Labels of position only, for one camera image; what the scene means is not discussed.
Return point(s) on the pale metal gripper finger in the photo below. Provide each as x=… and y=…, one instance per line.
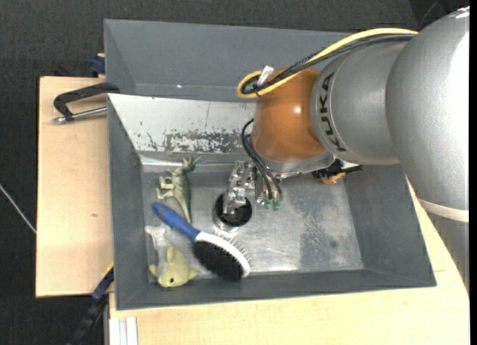
x=234, y=183
x=247, y=179

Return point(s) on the green toy dinosaur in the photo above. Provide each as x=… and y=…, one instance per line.
x=182, y=187

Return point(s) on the grey metal bin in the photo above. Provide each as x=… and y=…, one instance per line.
x=316, y=235

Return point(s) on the yellow-green plush toy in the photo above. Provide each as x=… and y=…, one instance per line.
x=175, y=271

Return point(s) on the pale wood board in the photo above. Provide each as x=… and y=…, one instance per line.
x=71, y=205

